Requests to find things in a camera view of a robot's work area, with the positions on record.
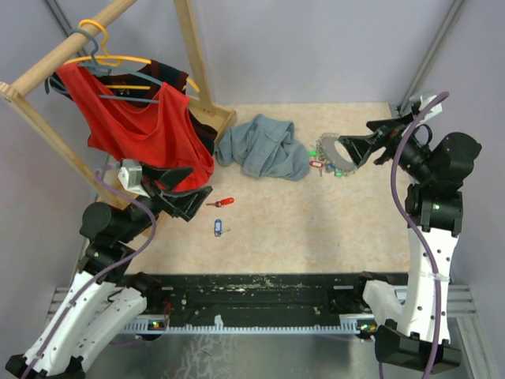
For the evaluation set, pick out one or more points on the blue denim shirt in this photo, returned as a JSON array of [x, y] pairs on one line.
[[264, 147]]

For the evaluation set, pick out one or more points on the red key tag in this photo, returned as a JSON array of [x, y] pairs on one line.
[[221, 203]]

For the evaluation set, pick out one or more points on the red tank top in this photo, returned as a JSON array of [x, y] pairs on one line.
[[160, 134]]

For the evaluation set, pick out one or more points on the right aluminium corner post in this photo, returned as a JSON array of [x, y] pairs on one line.
[[450, 20]]

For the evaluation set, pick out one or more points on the aluminium corner post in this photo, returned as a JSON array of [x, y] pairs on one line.
[[450, 20], [58, 16]]

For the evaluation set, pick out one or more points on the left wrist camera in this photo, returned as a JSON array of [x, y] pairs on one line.
[[130, 176]]

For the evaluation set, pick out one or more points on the bunch of keys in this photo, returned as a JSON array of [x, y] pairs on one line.
[[325, 156]]

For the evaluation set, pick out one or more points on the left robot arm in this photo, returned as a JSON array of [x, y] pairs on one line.
[[99, 303]]

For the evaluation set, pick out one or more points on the teal hanger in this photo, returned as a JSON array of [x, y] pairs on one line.
[[96, 68]]

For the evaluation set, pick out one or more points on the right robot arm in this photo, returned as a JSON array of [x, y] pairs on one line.
[[413, 333]]

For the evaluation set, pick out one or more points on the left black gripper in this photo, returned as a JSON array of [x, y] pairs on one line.
[[185, 204]]

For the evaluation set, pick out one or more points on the blue key tag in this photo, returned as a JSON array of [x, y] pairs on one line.
[[219, 229]]

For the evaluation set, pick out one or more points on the wooden clothes rack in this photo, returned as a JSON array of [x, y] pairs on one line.
[[41, 193]]

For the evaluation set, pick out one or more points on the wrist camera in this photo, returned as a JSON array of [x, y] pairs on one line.
[[130, 176], [419, 102]]

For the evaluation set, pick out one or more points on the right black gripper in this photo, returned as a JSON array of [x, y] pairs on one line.
[[359, 146]]

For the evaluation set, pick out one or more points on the left aluminium corner post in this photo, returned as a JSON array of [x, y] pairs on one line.
[[58, 16]]

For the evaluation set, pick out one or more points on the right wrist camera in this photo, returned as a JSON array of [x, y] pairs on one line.
[[419, 102]]

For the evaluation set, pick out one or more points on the yellow hanger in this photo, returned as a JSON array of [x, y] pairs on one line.
[[100, 53]]

